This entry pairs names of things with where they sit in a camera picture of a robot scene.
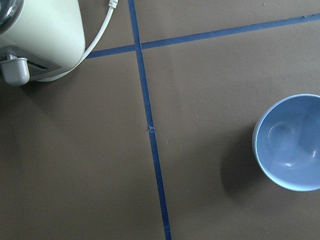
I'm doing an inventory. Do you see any pale green toaster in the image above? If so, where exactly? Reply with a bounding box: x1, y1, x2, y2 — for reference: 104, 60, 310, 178
0, 0, 85, 87

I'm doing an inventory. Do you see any blue bowl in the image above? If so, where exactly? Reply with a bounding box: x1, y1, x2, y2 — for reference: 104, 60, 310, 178
252, 94, 320, 192

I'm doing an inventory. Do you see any white power cable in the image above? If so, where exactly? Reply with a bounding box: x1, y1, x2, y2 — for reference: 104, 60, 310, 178
39, 0, 118, 82

